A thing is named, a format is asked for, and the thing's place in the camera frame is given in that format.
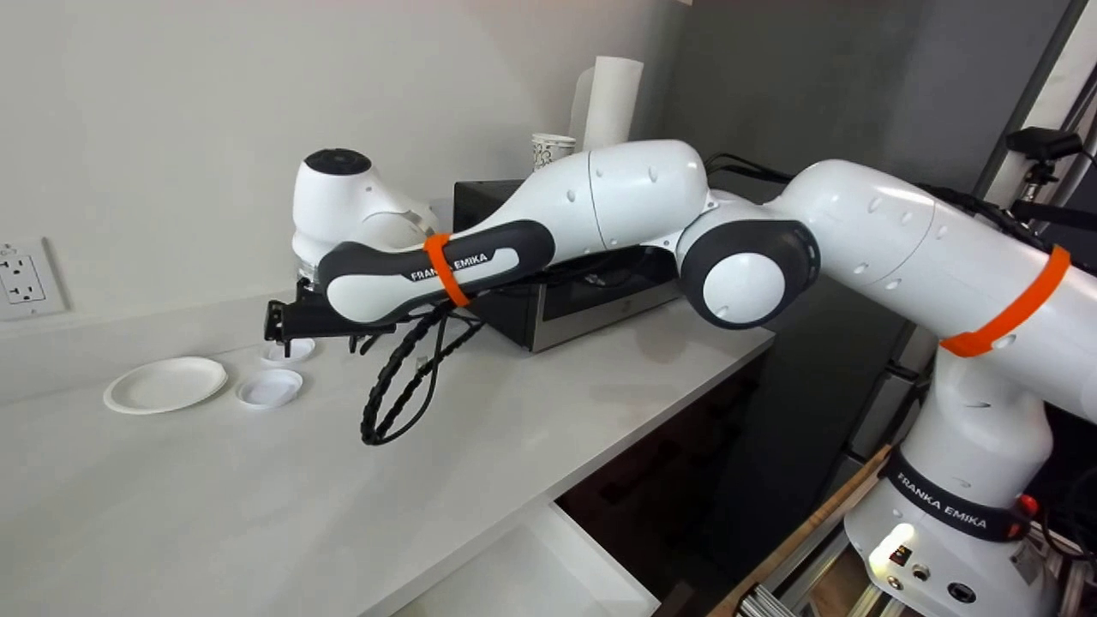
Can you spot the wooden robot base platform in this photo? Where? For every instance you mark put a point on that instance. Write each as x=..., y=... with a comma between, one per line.
x=817, y=570

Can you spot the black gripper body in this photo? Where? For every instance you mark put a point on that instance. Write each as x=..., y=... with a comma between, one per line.
x=311, y=318

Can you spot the white wall outlet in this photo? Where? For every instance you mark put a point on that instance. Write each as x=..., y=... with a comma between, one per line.
x=29, y=281

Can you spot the white paper plate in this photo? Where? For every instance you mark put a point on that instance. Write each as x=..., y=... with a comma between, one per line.
x=164, y=387

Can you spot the black camera tripod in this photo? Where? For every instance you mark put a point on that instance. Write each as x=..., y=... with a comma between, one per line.
x=1044, y=148

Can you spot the stainless steel microwave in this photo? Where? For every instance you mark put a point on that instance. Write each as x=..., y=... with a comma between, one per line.
x=584, y=279

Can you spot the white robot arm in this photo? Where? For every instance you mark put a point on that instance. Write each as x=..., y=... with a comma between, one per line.
x=947, y=524

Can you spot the printed paper cup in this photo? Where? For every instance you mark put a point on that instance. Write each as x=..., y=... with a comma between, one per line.
x=548, y=148

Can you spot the white paper towel roll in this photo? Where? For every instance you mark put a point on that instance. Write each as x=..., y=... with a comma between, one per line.
x=603, y=100

